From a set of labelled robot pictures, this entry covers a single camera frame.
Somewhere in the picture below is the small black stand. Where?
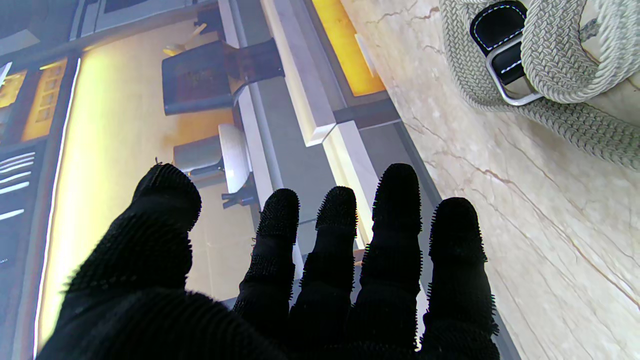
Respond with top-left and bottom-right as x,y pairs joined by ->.
221,186 -> 259,210

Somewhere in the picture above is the beige woven belt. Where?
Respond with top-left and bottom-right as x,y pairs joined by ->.
439,0 -> 640,171

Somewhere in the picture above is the grey pot with lid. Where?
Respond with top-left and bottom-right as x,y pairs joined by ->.
172,135 -> 226,185

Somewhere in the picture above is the dark range hood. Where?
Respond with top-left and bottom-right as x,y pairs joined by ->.
161,37 -> 286,117

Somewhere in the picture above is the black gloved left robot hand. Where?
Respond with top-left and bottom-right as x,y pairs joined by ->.
37,162 -> 501,360

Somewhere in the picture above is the dark utensil holder with spoons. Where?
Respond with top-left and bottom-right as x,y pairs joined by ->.
162,20 -> 223,57

